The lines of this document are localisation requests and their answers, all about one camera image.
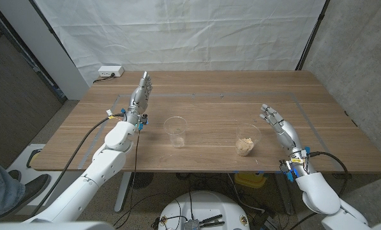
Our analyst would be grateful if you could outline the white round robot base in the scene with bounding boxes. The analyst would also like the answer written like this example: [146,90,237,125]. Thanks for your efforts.
[158,190,251,230]

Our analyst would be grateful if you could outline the white backdrop cloth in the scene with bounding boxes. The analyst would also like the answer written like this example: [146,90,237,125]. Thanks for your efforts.
[33,0,327,87]

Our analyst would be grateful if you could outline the person leg in jeans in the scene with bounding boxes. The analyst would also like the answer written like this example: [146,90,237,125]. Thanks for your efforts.
[0,146,27,217]

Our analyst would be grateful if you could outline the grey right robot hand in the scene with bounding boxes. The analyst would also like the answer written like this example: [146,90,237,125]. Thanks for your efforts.
[259,103,303,157]

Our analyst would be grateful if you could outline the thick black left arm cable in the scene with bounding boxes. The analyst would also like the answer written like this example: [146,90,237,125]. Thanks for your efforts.
[29,113,127,219]

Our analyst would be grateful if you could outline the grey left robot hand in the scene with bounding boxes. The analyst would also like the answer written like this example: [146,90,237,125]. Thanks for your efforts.
[126,71,153,119]

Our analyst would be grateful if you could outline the small grey metal box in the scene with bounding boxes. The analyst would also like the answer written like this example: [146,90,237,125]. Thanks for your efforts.
[184,218,201,230]

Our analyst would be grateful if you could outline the clear plastic pouring cup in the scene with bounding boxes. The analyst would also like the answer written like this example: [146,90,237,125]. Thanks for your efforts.
[235,123,262,157]

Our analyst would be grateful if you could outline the yellow box under table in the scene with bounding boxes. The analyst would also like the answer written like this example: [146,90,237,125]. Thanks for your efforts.
[234,172,267,188]

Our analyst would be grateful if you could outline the black backdrop stand pole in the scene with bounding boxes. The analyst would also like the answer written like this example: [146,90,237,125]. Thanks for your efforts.
[295,0,331,71]
[29,0,78,70]

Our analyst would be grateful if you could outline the brown sugar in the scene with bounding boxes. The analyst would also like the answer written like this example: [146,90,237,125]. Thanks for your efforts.
[235,137,255,157]

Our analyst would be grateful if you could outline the white table leg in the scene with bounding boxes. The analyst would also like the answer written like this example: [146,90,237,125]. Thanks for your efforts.
[114,171,133,211]

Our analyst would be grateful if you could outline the grey table leg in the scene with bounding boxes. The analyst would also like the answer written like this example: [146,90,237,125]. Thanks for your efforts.
[274,174,295,215]

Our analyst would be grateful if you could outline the clear plastic receiving cup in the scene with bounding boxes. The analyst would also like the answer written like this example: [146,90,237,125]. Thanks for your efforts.
[163,116,188,149]

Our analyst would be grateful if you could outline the black pliers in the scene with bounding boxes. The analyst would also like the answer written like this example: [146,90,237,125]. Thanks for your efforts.
[198,214,225,228]

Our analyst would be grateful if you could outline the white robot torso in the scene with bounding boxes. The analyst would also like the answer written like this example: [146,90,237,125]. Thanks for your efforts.
[0,221,116,230]

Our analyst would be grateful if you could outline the white floor mat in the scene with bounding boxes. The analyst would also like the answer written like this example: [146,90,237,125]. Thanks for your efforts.
[6,143,66,207]

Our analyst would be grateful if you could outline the black power strip cord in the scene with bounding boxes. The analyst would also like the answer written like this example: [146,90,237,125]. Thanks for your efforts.
[93,73,116,84]

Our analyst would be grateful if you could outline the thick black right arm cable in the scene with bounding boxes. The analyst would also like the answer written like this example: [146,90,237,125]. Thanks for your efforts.
[288,150,350,230]

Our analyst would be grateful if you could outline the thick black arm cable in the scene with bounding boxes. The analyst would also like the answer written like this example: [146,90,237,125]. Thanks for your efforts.
[288,150,350,230]
[29,113,127,219]

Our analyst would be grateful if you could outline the black yellow floor pedal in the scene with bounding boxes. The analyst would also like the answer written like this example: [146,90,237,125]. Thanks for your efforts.
[26,148,43,169]

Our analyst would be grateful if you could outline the black round floor fan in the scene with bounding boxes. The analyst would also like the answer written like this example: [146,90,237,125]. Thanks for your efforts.
[130,172,154,189]

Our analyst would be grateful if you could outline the white power strip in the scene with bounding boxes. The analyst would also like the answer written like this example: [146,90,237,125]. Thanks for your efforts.
[98,65,125,78]

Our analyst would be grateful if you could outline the floor power strip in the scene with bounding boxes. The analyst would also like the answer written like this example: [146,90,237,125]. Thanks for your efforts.
[255,214,277,230]

